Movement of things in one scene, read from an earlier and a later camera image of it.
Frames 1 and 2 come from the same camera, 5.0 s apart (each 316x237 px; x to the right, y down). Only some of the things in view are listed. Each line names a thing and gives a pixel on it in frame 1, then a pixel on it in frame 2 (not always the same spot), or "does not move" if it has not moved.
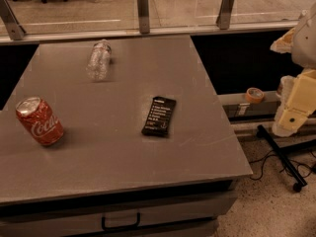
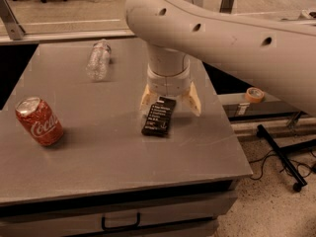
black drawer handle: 112,228 does not move
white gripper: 305,46 → 168,85
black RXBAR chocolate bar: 159,118 does not move
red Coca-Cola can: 39,120 does not move
